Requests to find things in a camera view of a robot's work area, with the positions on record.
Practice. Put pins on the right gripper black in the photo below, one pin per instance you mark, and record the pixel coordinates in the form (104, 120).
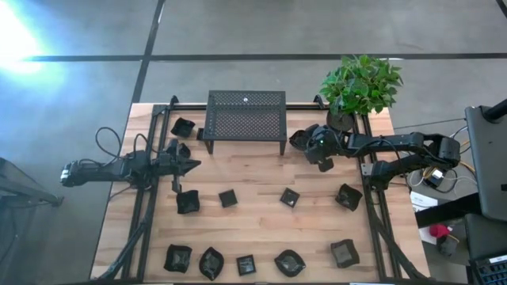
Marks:
(326, 144)

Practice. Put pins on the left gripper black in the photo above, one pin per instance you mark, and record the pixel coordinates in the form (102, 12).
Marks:
(170, 164)

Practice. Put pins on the black pouch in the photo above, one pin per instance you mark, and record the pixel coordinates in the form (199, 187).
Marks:
(183, 127)

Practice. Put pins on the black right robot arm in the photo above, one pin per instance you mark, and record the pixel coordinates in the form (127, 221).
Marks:
(396, 140)

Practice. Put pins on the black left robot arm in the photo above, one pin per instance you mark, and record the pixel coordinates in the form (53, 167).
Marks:
(103, 170)

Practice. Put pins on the black perforated metal stand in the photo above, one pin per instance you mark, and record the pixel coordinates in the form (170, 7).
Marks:
(245, 118)

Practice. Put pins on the green plant in black pot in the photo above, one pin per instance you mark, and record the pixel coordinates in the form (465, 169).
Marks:
(360, 85)

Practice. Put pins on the white paper box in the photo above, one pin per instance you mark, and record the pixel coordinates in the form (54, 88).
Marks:
(421, 200)

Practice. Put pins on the black white power adapter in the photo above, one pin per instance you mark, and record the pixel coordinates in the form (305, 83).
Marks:
(435, 177)

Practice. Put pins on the black desk edge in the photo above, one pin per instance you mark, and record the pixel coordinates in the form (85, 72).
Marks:
(447, 210)

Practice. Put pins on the red object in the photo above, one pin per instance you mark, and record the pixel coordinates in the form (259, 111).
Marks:
(439, 230)

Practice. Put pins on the grey side table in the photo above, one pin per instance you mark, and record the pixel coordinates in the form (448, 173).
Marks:
(16, 186)

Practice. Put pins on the grey monitor back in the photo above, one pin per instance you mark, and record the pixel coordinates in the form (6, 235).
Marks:
(489, 166)

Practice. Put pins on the black pole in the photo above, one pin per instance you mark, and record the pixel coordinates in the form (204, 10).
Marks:
(497, 111)

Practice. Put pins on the black chair seat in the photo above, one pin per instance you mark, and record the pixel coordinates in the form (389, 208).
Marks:
(485, 235)

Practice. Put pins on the black keyboard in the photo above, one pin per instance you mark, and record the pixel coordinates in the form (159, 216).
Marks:
(491, 271)

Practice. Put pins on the black metal rig frame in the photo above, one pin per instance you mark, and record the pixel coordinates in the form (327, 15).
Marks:
(186, 107)

